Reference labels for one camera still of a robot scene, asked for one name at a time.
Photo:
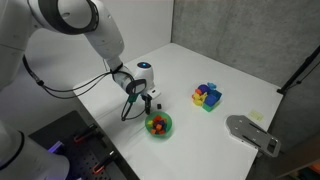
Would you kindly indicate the gray metal mounting plate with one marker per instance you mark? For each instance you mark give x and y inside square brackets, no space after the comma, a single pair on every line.
[246,131]

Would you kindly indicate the large blue toy box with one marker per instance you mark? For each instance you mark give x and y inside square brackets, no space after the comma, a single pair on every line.
[211,99]

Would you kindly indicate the green plastic bowl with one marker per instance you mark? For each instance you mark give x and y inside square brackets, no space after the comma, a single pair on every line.
[169,127]

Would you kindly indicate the light blue toy piece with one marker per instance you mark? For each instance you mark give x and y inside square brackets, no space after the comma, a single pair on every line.
[211,86]

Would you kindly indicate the purple toy block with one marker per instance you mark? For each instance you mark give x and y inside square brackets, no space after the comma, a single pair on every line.
[203,88]

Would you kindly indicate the yellow toy pieces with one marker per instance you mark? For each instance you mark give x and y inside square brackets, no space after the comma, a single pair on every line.
[198,99]

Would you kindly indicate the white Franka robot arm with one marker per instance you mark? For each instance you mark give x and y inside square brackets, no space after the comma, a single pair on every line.
[100,30]

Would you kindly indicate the orange cube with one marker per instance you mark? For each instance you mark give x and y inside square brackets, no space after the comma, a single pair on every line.
[159,127]
[153,131]
[157,118]

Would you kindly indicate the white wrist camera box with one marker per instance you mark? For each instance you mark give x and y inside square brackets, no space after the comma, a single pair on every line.
[154,93]

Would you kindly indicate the black stand pole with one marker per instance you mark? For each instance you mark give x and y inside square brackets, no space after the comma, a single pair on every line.
[300,71]

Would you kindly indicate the dark blue cube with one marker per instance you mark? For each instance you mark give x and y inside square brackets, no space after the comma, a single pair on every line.
[162,124]

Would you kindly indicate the green toy block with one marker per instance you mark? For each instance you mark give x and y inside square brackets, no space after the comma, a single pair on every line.
[209,107]

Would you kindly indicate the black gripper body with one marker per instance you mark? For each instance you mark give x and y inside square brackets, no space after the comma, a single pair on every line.
[146,97]

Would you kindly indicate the green gripper mount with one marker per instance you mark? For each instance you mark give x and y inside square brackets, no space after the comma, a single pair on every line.
[133,97]

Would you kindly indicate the orange black clamp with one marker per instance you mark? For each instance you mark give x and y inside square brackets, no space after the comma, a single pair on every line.
[83,136]
[103,163]

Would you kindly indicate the small yellow block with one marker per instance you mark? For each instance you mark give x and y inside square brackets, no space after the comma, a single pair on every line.
[150,123]

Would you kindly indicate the colourful toy bin shelf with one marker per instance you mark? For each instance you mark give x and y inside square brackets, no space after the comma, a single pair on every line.
[313,168]

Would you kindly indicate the pale yellow sticky note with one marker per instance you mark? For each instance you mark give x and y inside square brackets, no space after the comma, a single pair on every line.
[256,115]

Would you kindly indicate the black perforated base board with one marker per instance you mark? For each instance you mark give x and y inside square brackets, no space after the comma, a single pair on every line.
[66,130]

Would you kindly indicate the red cube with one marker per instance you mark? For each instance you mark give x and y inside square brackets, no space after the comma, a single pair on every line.
[164,120]

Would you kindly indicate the orange toy piece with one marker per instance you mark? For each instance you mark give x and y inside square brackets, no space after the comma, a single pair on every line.
[198,91]

